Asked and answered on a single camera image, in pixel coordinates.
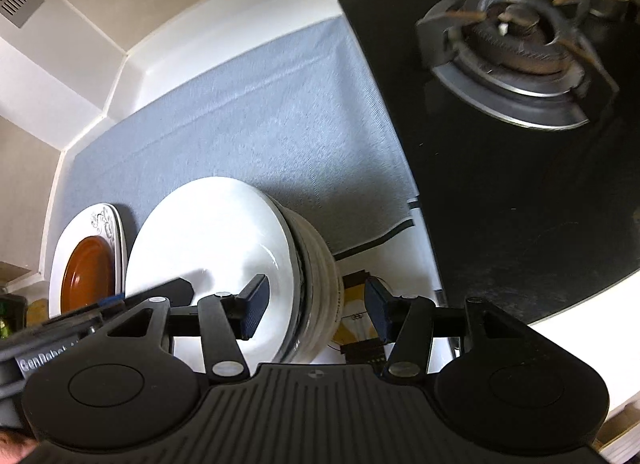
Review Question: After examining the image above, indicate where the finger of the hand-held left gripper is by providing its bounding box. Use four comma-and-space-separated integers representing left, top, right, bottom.
94, 278, 194, 309

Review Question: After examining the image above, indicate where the brown plate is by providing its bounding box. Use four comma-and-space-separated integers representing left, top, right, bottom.
62, 237, 117, 315

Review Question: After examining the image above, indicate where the black glass gas stove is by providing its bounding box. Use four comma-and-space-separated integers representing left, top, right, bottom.
337, 0, 640, 325

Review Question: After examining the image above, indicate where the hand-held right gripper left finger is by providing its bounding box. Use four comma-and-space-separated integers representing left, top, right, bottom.
106, 273, 269, 378

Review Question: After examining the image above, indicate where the white deep plate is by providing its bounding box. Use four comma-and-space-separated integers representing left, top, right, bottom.
124, 177, 297, 366

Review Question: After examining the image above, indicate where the grey fabric mat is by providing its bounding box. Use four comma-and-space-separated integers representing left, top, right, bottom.
65, 14, 421, 265

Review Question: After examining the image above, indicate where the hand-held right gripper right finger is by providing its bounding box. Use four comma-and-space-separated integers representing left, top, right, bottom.
363, 277, 532, 378

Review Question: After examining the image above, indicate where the white printed cloth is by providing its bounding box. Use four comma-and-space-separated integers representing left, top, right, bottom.
322, 196, 463, 371

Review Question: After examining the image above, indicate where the cream bowl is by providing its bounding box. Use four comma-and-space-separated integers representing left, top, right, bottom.
312, 239, 347, 347
280, 209, 328, 364

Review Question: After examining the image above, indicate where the white floral plate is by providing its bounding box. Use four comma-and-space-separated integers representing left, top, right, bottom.
48, 202, 127, 321

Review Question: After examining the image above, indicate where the black rack with green packets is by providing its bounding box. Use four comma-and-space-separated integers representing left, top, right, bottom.
0, 294, 27, 341

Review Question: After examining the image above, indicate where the gas burner with pan support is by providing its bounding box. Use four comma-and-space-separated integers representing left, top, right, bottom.
416, 0, 621, 132

